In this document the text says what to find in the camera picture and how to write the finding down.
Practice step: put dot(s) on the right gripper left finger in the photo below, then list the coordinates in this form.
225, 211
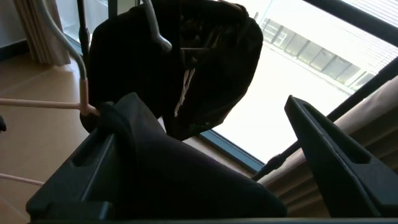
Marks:
62, 186

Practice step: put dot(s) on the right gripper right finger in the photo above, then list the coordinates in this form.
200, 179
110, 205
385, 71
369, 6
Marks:
357, 193

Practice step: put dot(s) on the pink clothes hanger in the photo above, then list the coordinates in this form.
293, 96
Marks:
46, 104

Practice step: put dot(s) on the black garment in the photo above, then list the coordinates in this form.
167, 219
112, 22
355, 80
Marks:
171, 180
130, 62

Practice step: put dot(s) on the black clothes rack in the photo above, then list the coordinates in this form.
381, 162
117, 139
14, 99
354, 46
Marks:
273, 163

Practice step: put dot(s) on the window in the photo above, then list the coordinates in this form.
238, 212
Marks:
295, 93

